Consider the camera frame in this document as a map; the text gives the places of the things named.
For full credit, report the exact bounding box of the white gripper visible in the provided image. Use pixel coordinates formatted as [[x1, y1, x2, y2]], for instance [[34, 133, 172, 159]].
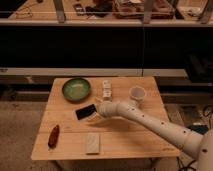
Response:
[[88, 98, 103, 120]]

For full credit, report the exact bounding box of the black rectangular eraser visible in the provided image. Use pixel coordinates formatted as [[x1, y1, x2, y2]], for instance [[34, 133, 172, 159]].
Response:
[[75, 104, 96, 120]]

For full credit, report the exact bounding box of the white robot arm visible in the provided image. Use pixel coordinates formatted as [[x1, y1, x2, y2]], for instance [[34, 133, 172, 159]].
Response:
[[89, 101, 213, 171]]

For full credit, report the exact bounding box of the long wooden shelf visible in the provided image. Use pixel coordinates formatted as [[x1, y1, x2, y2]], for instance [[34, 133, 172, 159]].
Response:
[[0, 67, 187, 84]]

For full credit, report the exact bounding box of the blue device on floor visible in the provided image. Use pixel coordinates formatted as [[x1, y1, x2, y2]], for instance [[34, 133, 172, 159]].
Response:
[[188, 125, 209, 135]]

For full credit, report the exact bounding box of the green ceramic bowl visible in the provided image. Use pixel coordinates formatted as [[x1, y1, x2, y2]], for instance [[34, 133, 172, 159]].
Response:
[[62, 78, 91, 102]]

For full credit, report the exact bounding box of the pale wooden block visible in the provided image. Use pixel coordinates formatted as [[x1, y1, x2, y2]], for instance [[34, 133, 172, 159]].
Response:
[[86, 133, 100, 154]]

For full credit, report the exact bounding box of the wooden folding table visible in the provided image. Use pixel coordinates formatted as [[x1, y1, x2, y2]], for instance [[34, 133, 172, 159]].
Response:
[[31, 77, 180, 160]]

